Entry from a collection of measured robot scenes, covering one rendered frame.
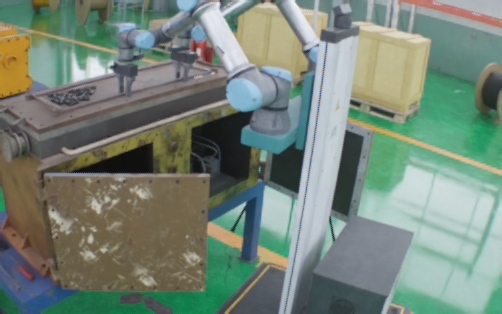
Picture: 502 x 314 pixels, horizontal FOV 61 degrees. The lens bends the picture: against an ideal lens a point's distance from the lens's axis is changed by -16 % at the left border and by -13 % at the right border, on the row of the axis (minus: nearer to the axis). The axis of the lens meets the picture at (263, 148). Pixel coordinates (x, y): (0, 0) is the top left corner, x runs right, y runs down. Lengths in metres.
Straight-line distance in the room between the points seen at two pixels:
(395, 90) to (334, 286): 4.85
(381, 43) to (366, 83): 0.62
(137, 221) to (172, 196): 0.18
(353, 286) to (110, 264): 1.00
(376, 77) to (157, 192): 5.18
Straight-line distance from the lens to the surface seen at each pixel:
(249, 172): 2.89
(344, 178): 2.63
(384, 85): 6.67
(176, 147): 2.30
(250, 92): 1.60
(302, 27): 2.30
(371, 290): 1.97
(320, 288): 2.04
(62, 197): 1.86
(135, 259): 1.99
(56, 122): 1.94
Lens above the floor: 2.05
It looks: 23 degrees down
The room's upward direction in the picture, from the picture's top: 6 degrees clockwise
